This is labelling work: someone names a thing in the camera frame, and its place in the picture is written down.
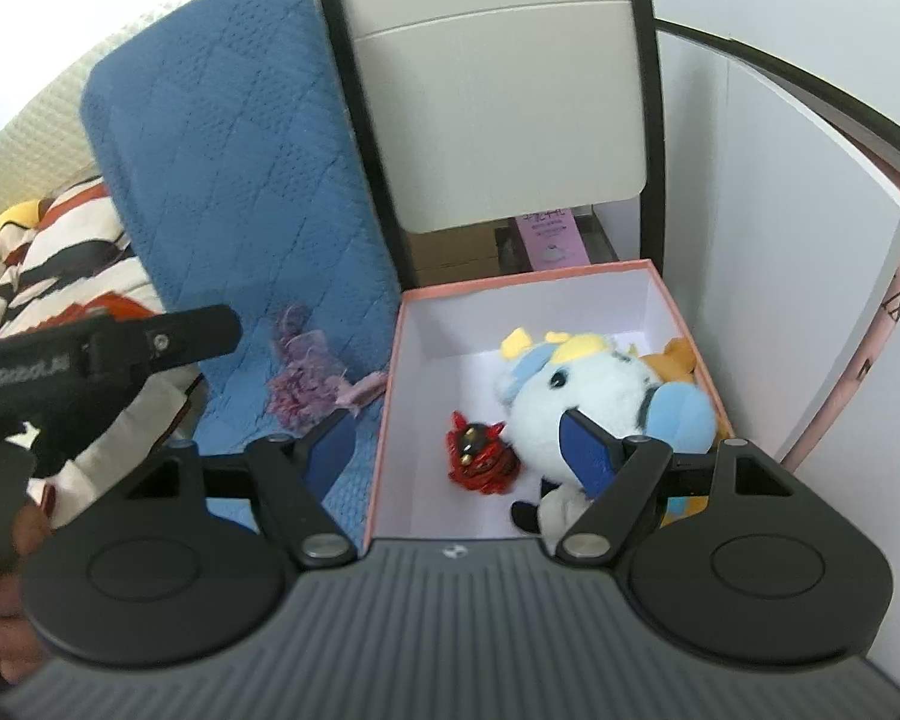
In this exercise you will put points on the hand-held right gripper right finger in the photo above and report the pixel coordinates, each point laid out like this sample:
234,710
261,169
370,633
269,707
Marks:
589,457

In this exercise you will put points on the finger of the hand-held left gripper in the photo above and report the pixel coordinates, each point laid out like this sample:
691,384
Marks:
187,337

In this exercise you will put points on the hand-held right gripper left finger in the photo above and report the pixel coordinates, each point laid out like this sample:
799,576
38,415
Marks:
330,450

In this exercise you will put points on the white and blue penguin plush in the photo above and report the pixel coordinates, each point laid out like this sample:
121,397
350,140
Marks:
570,397

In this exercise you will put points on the small panda plush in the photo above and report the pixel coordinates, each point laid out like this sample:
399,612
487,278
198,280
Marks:
559,514

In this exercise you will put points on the red horned figurine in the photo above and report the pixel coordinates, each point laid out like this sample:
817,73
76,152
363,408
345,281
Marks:
480,457

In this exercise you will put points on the brown teddy bear blue shirt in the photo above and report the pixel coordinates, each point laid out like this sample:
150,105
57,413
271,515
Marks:
675,364

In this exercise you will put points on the pink cardboard box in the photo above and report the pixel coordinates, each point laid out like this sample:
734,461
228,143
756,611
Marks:
450,345

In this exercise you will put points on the person's left hand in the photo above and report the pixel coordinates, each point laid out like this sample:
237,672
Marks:
7,615

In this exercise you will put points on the purple fuzzy toy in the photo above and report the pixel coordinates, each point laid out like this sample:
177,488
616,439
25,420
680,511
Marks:
300,382

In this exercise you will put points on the red black white striped blanket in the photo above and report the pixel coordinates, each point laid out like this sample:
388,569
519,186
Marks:
52,255

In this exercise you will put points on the yellow plush toy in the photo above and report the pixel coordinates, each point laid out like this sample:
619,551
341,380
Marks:
19,216

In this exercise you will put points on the blue cushioned floor chair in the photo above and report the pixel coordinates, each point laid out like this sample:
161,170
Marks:
232,165

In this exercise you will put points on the pink printed packet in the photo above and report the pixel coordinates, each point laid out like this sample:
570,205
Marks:
551,240

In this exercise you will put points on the brown cardboard box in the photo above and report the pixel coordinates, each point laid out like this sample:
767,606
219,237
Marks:
450,251

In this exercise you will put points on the beige quilted headboard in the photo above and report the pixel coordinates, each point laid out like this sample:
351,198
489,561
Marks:
45,127

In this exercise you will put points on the pink patterned board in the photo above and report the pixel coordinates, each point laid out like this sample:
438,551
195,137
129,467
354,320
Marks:
870,345

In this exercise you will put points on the white box lid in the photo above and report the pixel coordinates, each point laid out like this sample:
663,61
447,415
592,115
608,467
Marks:
757,202

